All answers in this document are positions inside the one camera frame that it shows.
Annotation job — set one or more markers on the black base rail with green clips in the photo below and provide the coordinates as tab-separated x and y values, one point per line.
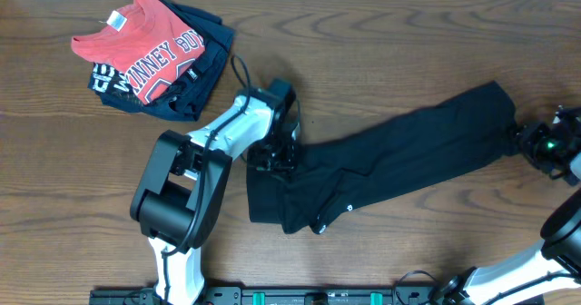
413	295

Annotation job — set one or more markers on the navy folded shirt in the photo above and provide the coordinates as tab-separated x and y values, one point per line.
185	98

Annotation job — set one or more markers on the red folded t-shirt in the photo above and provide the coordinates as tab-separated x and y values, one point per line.
147	42

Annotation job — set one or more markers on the black t-shirt with white logo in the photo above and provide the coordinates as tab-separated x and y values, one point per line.
406	153

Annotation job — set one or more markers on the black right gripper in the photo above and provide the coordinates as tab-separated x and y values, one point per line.
531	133

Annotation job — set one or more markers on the black shirt with white print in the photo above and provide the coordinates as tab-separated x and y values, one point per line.
105	78

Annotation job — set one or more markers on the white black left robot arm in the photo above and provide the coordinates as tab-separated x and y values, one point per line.
179	197

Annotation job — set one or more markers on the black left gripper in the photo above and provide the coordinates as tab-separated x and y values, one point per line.
287	166

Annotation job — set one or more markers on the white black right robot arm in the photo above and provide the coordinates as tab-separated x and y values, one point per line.
552	263

